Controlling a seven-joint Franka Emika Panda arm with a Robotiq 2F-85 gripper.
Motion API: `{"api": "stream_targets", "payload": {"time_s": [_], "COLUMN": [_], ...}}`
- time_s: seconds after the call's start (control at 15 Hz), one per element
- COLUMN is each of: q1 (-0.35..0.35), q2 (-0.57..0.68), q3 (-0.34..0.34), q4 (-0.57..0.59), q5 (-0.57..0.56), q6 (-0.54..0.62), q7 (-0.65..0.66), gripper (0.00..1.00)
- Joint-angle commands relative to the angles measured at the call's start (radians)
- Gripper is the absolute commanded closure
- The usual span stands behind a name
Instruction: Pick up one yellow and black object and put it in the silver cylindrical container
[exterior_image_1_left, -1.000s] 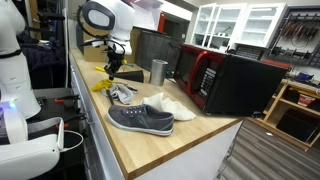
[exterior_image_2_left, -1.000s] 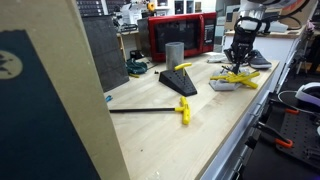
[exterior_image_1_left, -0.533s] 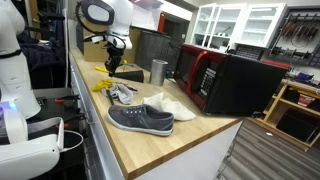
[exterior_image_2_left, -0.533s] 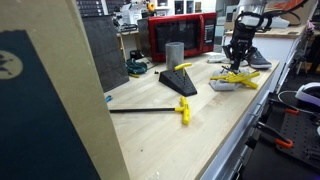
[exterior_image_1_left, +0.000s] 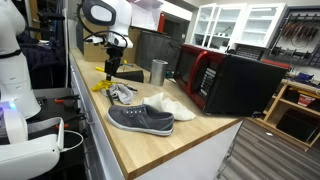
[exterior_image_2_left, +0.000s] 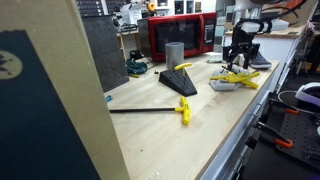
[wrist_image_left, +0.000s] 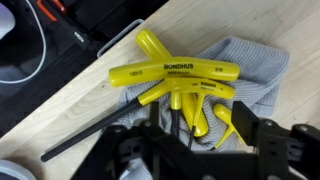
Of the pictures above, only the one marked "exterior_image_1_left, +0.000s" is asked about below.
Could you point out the red canister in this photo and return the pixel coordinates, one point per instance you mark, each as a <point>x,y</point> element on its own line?
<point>161,22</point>

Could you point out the red and black microwave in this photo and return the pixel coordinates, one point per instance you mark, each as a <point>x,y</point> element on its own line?
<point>240,83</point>

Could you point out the grey canvas sneaker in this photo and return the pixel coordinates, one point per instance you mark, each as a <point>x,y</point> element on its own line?
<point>143,118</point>

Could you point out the blue tool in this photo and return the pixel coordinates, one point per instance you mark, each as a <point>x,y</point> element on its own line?
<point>128,64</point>

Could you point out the dark jacket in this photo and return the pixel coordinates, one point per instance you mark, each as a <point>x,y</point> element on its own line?
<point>43,60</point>

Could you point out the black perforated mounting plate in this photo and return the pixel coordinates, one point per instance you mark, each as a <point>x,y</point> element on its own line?
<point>46,110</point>

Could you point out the black wedge hex key holder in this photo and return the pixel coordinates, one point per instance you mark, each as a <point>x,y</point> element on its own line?
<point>133,76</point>

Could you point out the white VR headset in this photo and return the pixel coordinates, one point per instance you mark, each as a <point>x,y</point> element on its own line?
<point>30,156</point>

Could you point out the white table drawer cabinet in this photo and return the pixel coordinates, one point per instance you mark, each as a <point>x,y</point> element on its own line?
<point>96,150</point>

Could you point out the wooden shelf unit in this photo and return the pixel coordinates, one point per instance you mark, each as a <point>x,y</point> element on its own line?
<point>283,100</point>

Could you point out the grey knit cloth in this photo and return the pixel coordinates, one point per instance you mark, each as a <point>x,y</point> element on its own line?
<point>121,93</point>

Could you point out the dark grey mesh panel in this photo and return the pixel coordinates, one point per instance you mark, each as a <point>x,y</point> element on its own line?
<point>150,46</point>

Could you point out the black tool pegboard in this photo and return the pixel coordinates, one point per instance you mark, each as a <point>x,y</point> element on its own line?
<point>300,36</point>

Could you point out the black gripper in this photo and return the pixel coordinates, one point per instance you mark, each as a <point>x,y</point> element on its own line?
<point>114,58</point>

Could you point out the silver cylindrical container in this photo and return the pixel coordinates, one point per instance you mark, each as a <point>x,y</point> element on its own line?
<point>158,71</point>

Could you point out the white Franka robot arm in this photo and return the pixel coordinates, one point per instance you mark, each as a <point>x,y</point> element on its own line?
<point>13,83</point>

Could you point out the white glass-door cabinet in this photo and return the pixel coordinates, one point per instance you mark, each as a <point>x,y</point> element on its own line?
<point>233,23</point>

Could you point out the cream white cloth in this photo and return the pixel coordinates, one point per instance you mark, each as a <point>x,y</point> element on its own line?
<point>170,106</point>

